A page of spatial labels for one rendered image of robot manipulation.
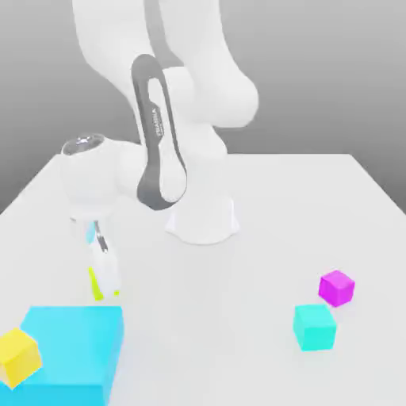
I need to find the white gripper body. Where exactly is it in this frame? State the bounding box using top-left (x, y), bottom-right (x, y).
top-left (89, 243), bottom-right (121, 298)

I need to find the small yellow cube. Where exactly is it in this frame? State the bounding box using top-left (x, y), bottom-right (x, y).
top-left (0, 327), bottom-right (43, 390)

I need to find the small turquoise cube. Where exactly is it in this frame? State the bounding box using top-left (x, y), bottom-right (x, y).
top-left (292, 303), bottom-right (337, 352)

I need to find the small magenta cube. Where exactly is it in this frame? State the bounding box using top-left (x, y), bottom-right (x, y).
top-left (318, 269), bottom-right (356, 308)

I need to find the large cyan box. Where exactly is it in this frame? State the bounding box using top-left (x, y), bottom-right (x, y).
top-left (0, 304), bottom-right (124, 406)

